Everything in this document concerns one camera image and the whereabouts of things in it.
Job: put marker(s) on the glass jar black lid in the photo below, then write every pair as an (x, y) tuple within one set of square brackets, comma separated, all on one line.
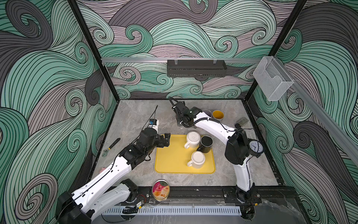
[(242, 121)]

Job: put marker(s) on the white slotted cable duct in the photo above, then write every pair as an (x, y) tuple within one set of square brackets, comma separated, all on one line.
[(189, 210)]

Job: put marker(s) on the blue butterfly mug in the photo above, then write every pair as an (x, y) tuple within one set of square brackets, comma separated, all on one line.
[(218, 115)]

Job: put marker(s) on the pink ceramic mug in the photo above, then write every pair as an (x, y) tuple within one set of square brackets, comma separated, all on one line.
[(207, 112)]

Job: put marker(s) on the aluminium wall rail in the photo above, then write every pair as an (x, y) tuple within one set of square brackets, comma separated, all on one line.
[(165, 59)]

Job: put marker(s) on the black handled tool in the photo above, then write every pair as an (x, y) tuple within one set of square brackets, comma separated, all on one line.
[(106, 151)]

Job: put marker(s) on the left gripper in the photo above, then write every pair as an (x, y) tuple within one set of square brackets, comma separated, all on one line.
[(161, 144)]

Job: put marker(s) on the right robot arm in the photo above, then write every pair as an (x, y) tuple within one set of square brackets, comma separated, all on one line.
[(239, 148)]

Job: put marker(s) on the round colourful tin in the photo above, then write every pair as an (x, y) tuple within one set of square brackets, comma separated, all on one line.
[(161, 190)]

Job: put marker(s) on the black wall shelf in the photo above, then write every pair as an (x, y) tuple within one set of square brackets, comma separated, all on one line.
[(204, 68)]

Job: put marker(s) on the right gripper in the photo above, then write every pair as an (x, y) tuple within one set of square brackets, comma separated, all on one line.
[(178, 120)]

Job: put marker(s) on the black alarm clock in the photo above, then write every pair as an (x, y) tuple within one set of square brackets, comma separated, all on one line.
[(255, 148)]

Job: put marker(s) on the white ceramic mug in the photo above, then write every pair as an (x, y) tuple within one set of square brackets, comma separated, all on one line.
[(197, 160)]

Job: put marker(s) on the clear plastic wall bin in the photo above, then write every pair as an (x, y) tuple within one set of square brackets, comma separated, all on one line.
[(273, 78)]

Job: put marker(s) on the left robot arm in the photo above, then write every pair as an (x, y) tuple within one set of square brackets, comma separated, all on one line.
[(85, 204)]

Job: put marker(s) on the yellow plastic tray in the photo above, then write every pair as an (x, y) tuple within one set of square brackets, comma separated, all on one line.
[(174, 158)]

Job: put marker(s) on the white ribbed-base mug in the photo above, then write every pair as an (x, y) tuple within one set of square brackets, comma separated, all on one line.
[(192, 140)]

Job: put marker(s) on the black ceramic mug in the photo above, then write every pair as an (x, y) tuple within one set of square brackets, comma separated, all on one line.
[(205, 144)]

